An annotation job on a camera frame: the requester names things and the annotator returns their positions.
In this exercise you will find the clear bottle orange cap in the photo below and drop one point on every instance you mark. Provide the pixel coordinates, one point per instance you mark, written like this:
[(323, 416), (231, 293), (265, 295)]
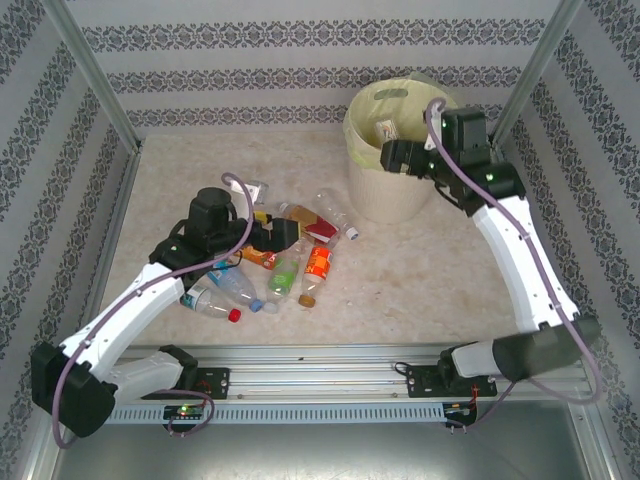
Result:
[(302, 246)]

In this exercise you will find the small clear crushed bottle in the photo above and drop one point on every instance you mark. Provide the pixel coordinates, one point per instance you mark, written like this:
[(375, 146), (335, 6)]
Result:
[(387, 131)]

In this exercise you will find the orange juice bottle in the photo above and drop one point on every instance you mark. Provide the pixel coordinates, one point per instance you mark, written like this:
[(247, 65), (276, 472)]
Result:
[(260, 259)]

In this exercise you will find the orange label bottle brown cap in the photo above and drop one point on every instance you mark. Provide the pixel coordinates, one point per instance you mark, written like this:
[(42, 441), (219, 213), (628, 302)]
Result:
[(317, 262)]

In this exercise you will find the green label clear bottle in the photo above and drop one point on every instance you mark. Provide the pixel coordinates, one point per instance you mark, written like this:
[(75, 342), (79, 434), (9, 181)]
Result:
[(282, 277)]

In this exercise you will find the clear bottle white cap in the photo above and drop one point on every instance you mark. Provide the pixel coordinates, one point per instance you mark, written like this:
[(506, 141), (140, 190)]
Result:
[(332, 207)]

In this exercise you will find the clear water bottle red cap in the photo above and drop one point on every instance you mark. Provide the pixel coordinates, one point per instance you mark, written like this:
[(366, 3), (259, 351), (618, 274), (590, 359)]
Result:
[(210, 307)]

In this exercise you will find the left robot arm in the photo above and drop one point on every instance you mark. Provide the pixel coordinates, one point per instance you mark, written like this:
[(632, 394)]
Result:
[(125, 315)]

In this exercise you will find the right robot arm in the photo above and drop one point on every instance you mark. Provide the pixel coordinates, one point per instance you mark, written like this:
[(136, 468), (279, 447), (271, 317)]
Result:
[(530, 270)]

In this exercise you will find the cream ribbed plastic bin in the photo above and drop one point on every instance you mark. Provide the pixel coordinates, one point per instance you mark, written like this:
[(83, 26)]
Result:
[(385, 200)]

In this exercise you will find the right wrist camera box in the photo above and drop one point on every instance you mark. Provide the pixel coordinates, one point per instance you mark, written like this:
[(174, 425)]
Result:
[(430, 135)]

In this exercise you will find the aluminium side rail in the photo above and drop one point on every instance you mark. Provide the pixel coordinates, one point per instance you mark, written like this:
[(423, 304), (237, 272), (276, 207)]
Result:
[(111, 240)]

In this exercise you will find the aluminium frame post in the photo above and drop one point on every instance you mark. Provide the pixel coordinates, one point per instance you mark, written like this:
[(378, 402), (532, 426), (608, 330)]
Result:
[(95, 75), (540, 65)]

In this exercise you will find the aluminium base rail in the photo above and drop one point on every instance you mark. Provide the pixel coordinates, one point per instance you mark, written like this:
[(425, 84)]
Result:
[(320, 372)]

